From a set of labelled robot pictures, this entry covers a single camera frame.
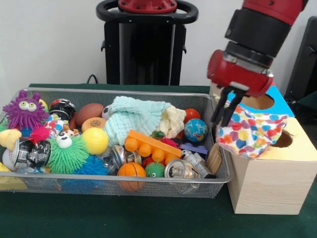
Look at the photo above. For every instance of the blue globe ball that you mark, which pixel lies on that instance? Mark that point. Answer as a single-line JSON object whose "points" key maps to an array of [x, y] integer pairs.
{"points": [[195, 130]]}

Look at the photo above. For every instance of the shallow clear bin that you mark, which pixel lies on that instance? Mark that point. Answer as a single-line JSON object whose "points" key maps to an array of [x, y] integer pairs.
{"points": [[218, 163]]}

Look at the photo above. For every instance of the purple spiky monster toy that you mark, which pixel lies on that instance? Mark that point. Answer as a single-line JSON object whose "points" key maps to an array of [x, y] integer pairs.
{"points": [[24, 111]]}

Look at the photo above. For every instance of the wooden box with three holes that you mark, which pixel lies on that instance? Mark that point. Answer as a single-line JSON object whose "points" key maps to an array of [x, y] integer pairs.
{"points": [[272, 183]]}

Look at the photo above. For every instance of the cream yellow cloth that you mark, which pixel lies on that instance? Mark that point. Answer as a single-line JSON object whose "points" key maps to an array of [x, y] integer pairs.
{"points": [[173, 121]]}

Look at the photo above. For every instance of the dark green table cloth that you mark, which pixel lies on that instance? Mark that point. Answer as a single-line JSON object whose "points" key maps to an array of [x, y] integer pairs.
{"points": [[124, 218]]}

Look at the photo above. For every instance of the green spiky ball with eyes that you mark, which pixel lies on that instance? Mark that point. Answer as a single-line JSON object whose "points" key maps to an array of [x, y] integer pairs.
{"points": [[67, 154]]}

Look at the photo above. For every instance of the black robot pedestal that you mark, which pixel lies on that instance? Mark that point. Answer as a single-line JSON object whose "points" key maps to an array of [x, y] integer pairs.
{"points": [[143, 54]]}

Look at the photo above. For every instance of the small orange basketball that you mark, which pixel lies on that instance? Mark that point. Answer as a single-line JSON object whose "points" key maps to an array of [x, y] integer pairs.
{"points": [[131, 172]]}

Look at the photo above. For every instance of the orange building block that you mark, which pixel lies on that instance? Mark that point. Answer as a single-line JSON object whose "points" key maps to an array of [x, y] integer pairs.
{"points": [[148, 144]]}

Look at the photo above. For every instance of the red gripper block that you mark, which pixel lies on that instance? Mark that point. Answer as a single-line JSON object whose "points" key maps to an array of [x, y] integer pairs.
{"points": [[237, 74]]}

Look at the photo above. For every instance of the yellow ball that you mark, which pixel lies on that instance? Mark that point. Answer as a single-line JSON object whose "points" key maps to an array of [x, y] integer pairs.
{"points": [[95, 141]]}

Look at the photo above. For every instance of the light teal cloth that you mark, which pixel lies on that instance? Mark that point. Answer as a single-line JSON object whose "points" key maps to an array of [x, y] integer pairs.
{"points": [[131, 119]]}

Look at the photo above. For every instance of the colourful patterned cloth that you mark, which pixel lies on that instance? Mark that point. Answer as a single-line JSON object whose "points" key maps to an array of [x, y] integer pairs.
{"points": [[252, 131]]}

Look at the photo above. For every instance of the crushed silver can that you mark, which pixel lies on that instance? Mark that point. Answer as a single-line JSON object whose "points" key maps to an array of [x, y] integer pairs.
{"points": [[181, 169]]}

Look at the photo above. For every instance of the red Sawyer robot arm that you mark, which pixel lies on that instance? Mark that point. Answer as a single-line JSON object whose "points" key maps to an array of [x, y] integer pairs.
{"points": [[262, 25]]}

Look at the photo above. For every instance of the small brown football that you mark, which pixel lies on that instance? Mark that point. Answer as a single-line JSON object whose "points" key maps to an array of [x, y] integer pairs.
{"points": [[89, 113]]}

